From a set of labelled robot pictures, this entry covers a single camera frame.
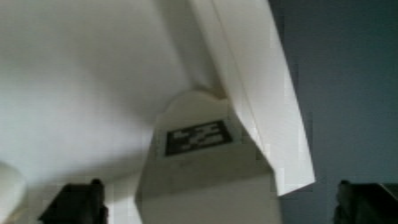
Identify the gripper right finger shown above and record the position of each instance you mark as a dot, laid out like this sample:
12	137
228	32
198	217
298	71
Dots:
367	203

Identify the white table leg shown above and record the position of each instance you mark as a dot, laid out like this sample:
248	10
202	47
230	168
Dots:
207	182

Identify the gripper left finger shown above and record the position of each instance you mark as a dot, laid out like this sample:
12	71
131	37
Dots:
77	207

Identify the white square tabletop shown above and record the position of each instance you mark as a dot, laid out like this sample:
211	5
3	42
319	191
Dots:
102	57

